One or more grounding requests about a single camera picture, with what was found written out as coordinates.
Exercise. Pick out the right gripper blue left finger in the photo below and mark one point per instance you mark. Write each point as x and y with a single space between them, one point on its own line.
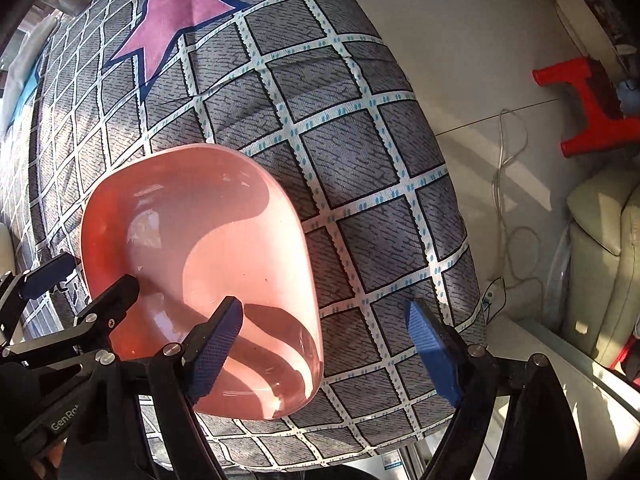
207 347

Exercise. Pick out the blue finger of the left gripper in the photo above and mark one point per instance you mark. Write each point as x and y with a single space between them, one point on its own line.
36 282

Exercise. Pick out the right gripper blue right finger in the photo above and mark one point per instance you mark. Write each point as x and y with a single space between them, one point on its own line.
441 350

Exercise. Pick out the grey checkered star tablecloth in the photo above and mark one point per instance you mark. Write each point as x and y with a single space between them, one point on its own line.
309 90

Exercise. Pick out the red plastic stool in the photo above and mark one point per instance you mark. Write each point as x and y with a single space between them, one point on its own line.
607 127

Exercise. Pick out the pink rectangular plastic plate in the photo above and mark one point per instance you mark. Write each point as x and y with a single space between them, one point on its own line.
197 224

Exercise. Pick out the cream sofa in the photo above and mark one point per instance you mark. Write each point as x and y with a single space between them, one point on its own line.
603 292

